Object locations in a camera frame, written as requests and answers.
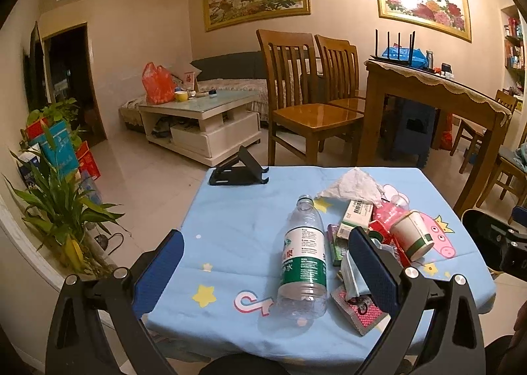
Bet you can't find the white green paper cup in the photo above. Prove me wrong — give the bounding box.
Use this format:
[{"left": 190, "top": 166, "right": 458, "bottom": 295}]
[{"left": 390, "top": 210, "right": 434, "bottom": 262}]

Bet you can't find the clear plastic cup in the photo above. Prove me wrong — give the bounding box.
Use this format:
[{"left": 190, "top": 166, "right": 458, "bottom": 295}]
[{"left": 373, "top": 193, "right": 409, "bottom": 231}]

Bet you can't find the clear plastic water bottle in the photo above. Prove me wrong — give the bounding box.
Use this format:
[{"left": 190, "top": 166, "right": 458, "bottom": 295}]
[{"left": 258, "top": 195, "right": 328, "bottom": 337}]

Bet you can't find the white green medicine box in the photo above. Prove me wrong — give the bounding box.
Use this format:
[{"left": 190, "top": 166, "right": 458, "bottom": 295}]
[{"left": 336, "top": 200, "right": 374, "bottom": 240}]

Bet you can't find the white tissue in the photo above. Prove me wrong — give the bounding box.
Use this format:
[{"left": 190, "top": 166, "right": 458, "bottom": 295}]
[{"left": 316, "top": 167, "right": 383, "bottom": 206}]

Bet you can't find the pink playing card deck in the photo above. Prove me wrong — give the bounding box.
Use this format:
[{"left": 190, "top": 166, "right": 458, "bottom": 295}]
[{"left": 330, "top": 285, "right": 387, "bottom": 336}]

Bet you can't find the right side wooden chair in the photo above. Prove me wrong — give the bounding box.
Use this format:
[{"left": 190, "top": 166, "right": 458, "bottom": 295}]
[{"left": 449, "top": 89, "right": 512, "bottom": 216}]

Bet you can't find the wooden chair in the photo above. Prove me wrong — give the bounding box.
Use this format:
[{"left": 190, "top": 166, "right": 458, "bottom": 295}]
[
  {"left": 256, "top": 29, "right": 363, "bottom": 166},
  {"left": 449, "top": 89, "right": 512, "bottom": 216},
  {"left": 315, "top": 34, "right": 365, "bottom": 114}
]

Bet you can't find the green potted plant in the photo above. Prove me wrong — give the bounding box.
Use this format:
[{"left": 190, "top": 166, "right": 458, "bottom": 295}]
[{"left": 6, "top": 98, "right": 123, "bottom": 278}]

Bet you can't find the red cigarette pack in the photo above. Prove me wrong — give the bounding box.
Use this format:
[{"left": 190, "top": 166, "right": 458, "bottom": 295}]
[{"left": 368, "top": 220, "right": 411, "bottom": 268}]

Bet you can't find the green purple gum pack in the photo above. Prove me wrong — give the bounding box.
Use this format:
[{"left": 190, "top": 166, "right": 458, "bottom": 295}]
[{"left": 327, "top": 224, "right": 348, "bottom": 267}]

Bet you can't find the blue cartoon tablecloth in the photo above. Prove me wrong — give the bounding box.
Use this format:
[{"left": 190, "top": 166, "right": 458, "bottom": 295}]
[{"left": 147, "top": 166, "right": 496, "bottom": 374}]

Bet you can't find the blue plastic stool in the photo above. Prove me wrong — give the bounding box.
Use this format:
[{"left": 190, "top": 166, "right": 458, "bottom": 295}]
[{"left": 389, "top": 99, "right": 436, "bottom": 169}]

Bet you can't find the red gift box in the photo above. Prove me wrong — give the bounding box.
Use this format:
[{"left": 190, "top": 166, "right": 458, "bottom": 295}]
[{"left": 76, "top": 141, "right": 101, "bottom": 180}]

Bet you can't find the wooden dining table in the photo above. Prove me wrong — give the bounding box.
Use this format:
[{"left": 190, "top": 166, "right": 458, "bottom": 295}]
[{"left": 355, "top": 58, "right": 513, "bottom": 217}]

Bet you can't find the blue gift bag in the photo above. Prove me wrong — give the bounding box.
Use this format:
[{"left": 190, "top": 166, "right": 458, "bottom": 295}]
[{"left": 30, "top": 121, "right": 79, "bottom": 177}]

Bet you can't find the blue plastic bag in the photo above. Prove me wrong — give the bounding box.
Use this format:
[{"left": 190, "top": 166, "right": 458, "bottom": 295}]
[{"left": 381, "top": 46, "right": 428, "bottom": 68}]

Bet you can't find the black wifi router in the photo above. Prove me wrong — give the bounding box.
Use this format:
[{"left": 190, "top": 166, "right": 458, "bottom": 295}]
[{"left": 371, "top": 29, "right": 430, "bottom": 70}]

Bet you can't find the black phone stand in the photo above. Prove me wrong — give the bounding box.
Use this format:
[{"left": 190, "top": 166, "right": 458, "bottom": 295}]
[{"left": 208, "top": 146, "right": 269, "bottom": 186}]

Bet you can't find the white coffee table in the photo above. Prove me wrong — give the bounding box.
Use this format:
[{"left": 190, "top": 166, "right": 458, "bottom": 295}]
[{"left": 138, "top": 90, "right": 261, "bottom": 167}]

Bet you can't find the near wooden chair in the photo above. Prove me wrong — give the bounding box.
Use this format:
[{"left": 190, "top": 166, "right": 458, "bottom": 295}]
[{"left": 256, "top": 29, "right": 363, "bottom": 166}]

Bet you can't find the far wooden chair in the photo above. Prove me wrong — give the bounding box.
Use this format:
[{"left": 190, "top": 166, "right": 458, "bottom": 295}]
[{"left": 315, "top": 34, "right": 365, "bottom": 114}]

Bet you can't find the yellow mug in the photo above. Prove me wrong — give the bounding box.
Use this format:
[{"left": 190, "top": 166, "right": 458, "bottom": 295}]
[{"left": 174, "top": 91, "right": 188, "bottom": 102}]

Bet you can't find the orange plastic bag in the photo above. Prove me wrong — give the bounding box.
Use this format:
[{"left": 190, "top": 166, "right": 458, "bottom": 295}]
[{"left": 142, "top": 62, "right": 176, "bottom": 105}]

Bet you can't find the flowers framed painting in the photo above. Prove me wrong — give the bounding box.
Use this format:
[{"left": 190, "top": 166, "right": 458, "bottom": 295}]
[{"left": 377, "top": 0, "right": 472, "bottom": 42}]

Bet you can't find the dark green sofa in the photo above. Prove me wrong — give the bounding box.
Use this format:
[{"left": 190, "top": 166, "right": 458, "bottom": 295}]
[{"left": 191, "top": 51, "right": 266, "bottom": 82}]

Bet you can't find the horses framed painting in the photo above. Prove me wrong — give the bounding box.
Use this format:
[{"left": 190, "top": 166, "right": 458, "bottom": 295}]
[{"left": 203, "top": 0, "right": 311, "bottom": 32}]

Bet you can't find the wall bookshelf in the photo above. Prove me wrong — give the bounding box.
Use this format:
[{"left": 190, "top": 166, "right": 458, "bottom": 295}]
[{"left": 501, "top": 5, "right": 526, "bottom": 111}]

